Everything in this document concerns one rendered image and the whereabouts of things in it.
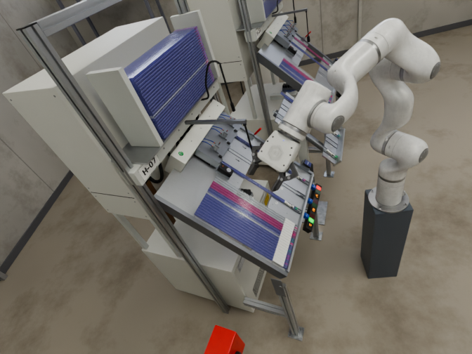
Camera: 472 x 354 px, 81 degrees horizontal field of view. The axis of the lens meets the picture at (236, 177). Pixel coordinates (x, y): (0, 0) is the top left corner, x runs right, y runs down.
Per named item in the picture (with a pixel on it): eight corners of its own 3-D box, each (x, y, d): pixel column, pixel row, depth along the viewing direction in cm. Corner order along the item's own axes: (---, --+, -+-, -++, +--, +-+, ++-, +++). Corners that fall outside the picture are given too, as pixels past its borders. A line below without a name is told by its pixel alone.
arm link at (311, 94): (314, 138, 81) (291, 126, 87) (340, 97, 78) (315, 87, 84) (300, 129, 75) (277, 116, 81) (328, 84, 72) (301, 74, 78)
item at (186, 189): (257, 147, 171) (261, 142, 167) (214, 235, 130) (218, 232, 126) (211, 117, 167) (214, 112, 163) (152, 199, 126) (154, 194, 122)
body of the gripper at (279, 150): (272, 123, 80) (253, 156, 83) (301, 140, 76) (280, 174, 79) (281, 128, 87) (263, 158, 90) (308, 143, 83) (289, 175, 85)
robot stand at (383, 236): (387, 252, 197) (400, 184, 151) (396, 276, 184) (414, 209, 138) (360, 255, 201) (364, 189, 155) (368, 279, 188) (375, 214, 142)
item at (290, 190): (307, 176, 173) (311, 174, 171) (282, 273, 132) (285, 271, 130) (283, 160, 171) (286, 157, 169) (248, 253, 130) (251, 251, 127)
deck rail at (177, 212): (281, 275, 134) (288, 272, 130) (279, 279, 133) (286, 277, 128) (152, 199, 126) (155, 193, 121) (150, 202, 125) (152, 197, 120)
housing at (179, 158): (216, 122, 168) (225, 106, 157) (178, 178, 138) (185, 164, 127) (205, 114, 167) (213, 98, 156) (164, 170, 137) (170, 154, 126)
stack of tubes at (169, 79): (215, 79, 146) (197, 25, 128) (165, 140, 114) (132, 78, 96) (194, 81, 151) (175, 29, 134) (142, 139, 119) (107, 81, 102)
